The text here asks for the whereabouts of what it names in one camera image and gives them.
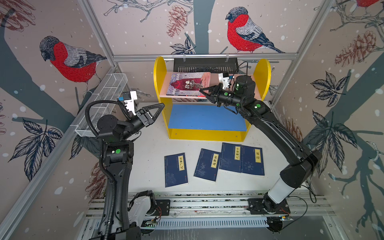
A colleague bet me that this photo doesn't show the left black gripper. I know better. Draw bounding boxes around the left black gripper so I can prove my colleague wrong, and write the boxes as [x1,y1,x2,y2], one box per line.
[122,105,165,142]

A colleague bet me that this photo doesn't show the red illustrated book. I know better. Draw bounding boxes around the red illustrated book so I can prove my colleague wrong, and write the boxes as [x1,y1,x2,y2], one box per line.
[166,72,211,98]

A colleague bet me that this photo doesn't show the navy blue book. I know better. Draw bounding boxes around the navy blue book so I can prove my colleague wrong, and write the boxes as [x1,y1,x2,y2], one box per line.
[194,149,221,182]
[165,153,189,188]
[241,146,265,176]
[220,143,242,173]

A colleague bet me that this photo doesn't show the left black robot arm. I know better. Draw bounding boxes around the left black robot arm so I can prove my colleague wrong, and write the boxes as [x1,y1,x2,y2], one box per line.
[85,100,165,240]

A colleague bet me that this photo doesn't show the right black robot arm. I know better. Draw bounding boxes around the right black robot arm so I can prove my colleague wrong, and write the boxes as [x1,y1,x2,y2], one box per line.
[200,75,322,213]

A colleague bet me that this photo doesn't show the black mesh tray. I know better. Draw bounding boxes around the black mesh tray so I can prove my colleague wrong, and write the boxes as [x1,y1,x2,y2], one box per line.
[174,58,239,74]

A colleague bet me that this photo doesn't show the yellow pink blue shelf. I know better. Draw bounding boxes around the yellow pink blue shelf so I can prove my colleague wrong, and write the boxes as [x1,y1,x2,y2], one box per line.
[154,57,272,142]

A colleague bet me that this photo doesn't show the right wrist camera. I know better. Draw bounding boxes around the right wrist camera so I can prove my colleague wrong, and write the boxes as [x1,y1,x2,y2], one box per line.
[218,73,233,90]

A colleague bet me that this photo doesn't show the white wire mesh basket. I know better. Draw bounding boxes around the white wire mesh basket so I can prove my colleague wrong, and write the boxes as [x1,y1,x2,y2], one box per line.
[75,73,128,138]

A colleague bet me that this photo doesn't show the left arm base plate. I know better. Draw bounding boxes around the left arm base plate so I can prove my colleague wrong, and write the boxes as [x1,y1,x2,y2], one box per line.
[146,200,171,217]

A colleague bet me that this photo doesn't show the aluminium mounting rail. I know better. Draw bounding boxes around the aluminium mounting rail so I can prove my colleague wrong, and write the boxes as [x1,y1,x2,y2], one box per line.
[85,191,335,220]

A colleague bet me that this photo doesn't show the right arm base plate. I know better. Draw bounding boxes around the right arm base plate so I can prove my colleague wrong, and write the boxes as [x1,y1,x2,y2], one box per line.
[247,198,291,215]

